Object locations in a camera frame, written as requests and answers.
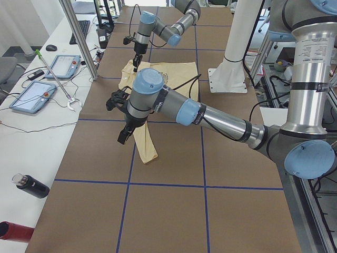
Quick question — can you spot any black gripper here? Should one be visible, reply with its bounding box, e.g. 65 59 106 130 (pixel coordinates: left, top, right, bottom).
133 41 148 73
117 110 149 144

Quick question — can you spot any beige long sleeve shirt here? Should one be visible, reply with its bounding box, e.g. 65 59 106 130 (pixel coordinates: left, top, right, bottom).
118 60 198 163

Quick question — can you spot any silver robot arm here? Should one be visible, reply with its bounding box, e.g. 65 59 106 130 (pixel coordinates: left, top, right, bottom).
131 0 201 72
106 1 336 179

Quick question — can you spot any black keyboard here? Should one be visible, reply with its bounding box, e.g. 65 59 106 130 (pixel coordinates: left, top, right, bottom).
69 20 91 45

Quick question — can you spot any long reacher grabber tool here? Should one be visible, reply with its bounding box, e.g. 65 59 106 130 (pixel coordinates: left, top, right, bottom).
35 50 82 112

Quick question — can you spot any upper blue teach pendant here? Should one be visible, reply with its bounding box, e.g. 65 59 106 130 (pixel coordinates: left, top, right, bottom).
49 55 81 80

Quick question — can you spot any blue teach pendant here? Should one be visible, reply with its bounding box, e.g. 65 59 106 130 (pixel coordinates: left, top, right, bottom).
9 81 56 114
49 55 81 80

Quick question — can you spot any black computer mouse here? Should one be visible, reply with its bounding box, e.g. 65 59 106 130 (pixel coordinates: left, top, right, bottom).
45 44 57 52

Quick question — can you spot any lower blue teach pendant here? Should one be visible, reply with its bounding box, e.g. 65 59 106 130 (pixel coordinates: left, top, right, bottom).
9 81 56 114

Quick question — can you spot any black water bottle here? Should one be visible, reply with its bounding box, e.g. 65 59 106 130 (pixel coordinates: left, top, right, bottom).
12 173 49 199

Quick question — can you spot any red cylinder bottle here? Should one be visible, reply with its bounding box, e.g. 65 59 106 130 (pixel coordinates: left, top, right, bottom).
1 221 35 243

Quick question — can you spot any wrist black camera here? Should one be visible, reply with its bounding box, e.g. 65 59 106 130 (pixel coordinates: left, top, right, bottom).
106 89 130 113
123 36 136 45

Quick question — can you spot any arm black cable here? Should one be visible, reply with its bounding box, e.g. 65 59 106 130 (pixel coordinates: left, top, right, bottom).
147 73 251 140
127 4 169 48

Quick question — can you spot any aluminium frame post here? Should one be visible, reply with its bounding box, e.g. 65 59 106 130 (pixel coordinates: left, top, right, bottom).
59 0 98 81

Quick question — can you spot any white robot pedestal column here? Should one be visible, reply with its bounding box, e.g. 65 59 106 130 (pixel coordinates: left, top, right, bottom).
209 0 264 93

